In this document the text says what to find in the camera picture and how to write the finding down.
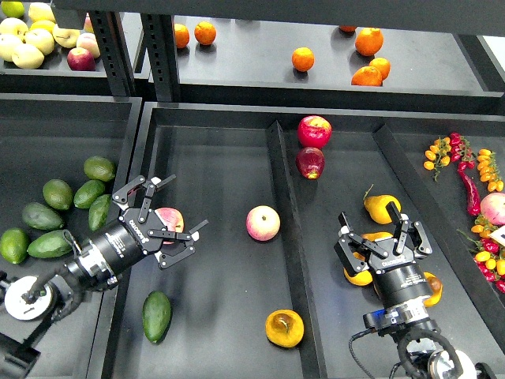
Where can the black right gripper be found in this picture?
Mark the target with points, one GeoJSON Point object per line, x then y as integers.
{"type": "Point", "coordinates": [398, 276]}

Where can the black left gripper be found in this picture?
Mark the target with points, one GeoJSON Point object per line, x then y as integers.
{"type": "Point", "coordinates": [138, 231]}

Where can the dark green avocado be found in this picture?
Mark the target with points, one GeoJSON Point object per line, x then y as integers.
{"type": "Point", "coordinates": [156, 315]}

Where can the yellow pear stem up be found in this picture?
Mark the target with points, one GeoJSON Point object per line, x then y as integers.
{"type": "Point", "coordinates": [284, 328]}

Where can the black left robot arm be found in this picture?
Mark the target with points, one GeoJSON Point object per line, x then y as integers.
{"type": "Point", "coordinates": [97, 265]}

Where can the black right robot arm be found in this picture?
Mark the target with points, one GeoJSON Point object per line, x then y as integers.
{"type": "Point", "coordinates": [422, 350]}

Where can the yellow pear upper pile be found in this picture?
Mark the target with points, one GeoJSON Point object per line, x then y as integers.
{"type": "Point", "coordinates": [375, 236]}

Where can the yellow pear with stem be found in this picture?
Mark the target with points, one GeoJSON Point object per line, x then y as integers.
{"type": "Point", "coordinates": [376, 206]}

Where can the yellow pear left pile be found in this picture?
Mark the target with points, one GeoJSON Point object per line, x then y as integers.
{"type": "Point", "coordinates": [363, 278]}

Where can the green avocado by tray edge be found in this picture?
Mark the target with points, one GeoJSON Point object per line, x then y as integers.
{"type": "Point", "coordinates": [98, 212]}

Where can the yellow pear right pile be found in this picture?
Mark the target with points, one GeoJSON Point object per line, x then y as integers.
{"type": "Point", "coordinates": [436, 286]}

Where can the green avocado slanted middle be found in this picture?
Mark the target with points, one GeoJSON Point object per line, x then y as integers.
{"type": "Point", "coordinates": [88, 193]}

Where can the green avocado top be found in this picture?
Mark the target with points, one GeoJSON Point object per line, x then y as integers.
{"type": "Point", "coordinates": [100, 168]}

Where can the green avocado round left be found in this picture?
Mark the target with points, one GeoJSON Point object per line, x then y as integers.
{"type": "Point", "coordinates": [58, 194]}

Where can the dark avocado lower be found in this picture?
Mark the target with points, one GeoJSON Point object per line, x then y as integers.
{"type": "Point", "coordinates": [52, 244]}

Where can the dark avocado left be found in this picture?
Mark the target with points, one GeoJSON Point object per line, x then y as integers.
{"type": "Point", "coordinates": [42, 217]}

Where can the bright green lime avocado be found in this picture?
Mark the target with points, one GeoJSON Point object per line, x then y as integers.
{"type": "Point", "coordinates": [14, 245]}

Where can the pink apple left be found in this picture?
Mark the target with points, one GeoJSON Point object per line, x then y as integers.
{"type": "Point", "coordinates": [172, 219]}

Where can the pink apple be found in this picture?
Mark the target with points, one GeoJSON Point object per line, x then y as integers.
{"type": "Point", "coordinates": [172, 219]}
{"type": "Point", "coordinates": [262, 223]}

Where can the red chili pepper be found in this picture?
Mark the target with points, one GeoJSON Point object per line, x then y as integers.
{"type": "Point", "coordinates": [473, 200]}

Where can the orange cherry tomato bunch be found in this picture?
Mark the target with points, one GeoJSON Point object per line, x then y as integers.
{"type": "Point", "coordinates": [437, 156]}

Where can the mixed cherry tomato bunch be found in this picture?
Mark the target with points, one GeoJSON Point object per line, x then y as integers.
{"type": "Point", "coordinates": [487, 253]}

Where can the dark red apple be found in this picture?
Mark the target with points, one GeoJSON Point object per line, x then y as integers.
{"type": "Point", "coordinates": [310, 162]}

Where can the pink apple centre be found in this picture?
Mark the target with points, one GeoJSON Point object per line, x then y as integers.
{"type": "Point", "coordinates": [262, 223]}

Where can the pink peach right edge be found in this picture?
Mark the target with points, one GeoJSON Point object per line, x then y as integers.
{"type": "Point", "coordinates": [492, 208]}

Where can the white label card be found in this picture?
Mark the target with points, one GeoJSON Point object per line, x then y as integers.
{"type": "Point", "coordinates": [498, 235]}

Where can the red cherry tomato bunch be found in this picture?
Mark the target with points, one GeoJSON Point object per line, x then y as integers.
{"type": "Point", "coordinates": [461, 152]}

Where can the black centre tray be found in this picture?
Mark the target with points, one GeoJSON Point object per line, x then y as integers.
{"type": "Point", "coordinates": [228, 160]}

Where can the black tray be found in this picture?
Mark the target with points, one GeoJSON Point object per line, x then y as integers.
{"type": "Point", "coordinates": [45, 137]}
{"type": "Point", "coordinates": [228, 160]}

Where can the yellow cherry tomato bunch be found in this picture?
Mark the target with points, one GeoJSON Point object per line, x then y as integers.
{"type": "Point", "coordinates": [489, 171]}

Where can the bright red apple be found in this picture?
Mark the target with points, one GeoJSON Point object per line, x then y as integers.
{"type": "Point", "coordinates": [314, 131]}

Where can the black left tray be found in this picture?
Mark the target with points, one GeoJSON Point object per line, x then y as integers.
{"type": "Point", "coordinates": [45, 137]}

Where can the orange front right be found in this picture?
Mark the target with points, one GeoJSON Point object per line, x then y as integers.
{"type": "Point", "coordinates": [367, 76]}

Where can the black left upper shelf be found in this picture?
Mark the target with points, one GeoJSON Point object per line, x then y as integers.
{"type": "Point", "coordinates": [55, 77]}

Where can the red apple on shelf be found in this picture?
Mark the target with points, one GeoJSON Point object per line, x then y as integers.
{"type": "Point", "coordinates": [80, 59]}

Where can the peach on shelf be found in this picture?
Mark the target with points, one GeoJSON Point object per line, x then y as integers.
{"type": "Point", "coordinates": [88, 42]}

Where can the orange cut by post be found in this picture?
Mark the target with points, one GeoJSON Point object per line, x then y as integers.
{"type": "Point", "coordinates": [181, 35]}

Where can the black perforated post right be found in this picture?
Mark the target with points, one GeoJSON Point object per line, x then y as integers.
{"type": "Point", "coordinates": [159, 37]}

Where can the black perforated post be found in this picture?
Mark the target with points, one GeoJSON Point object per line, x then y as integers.
{"type": "Point", "coordinates": [159, 37]}
{"type": "Point", "coordinates": [108, 32]}

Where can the black perforated post left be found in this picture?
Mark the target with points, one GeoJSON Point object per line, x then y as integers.
{"type": "Point", "coordinates": [108, 32]}

